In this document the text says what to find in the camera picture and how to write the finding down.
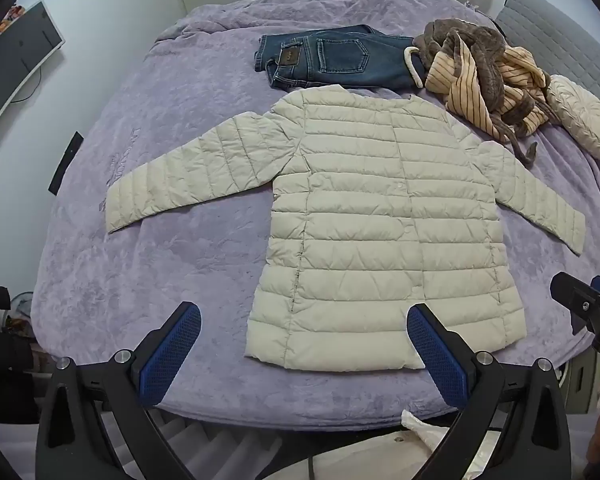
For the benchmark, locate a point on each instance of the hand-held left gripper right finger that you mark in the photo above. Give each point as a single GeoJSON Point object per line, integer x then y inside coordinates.
{"type": "Point", "coordinates": [437, 355]}

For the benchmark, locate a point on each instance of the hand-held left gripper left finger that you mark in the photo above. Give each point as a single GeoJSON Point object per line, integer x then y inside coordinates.
{"type": "Point", "coordinates": [170, 355]}

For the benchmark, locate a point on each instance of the cream quilted down jacket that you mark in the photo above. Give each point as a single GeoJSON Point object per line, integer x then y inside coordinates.
{"type": "Point", "coordinates": [380, 210]}

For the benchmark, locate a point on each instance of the white plastic bag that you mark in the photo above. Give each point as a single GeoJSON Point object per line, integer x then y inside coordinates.
{"type": "Point", "coordinates": [430, 435]}

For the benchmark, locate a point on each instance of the beige storage box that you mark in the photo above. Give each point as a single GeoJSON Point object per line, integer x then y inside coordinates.
{"type": "Point", "coordinates": [582, 385]}

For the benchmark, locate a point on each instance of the purple embossed blanket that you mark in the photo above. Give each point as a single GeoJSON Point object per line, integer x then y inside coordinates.
{"type": "Point", "coordinates": [180, 260]}

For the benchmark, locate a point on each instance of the round cream pleated cushion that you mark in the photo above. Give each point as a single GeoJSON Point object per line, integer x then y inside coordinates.
{"type": "Point", "coordinates": [585, 115]}

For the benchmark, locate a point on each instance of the black rectangular tag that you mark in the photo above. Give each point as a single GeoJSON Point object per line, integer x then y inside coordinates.
{"type": "Point", "coordinates": [65, 162]}

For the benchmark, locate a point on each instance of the brown striped fleece robe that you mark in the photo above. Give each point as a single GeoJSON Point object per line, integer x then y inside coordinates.
{"type": "Point", "coordinates": [480, 80]}

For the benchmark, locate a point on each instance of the grey quilted headboard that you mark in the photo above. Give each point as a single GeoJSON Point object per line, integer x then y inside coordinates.
{"type": "Point", "coordinates": [555, 30]}

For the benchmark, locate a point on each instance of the blue denim jeans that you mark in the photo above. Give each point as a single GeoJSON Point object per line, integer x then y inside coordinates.
{"type": "Point", "coordinates": [340, 55]}

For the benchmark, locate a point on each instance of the white-framed monitor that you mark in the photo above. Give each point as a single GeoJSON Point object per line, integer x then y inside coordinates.
{"type": "Point", "coordinates": [10, 70]}

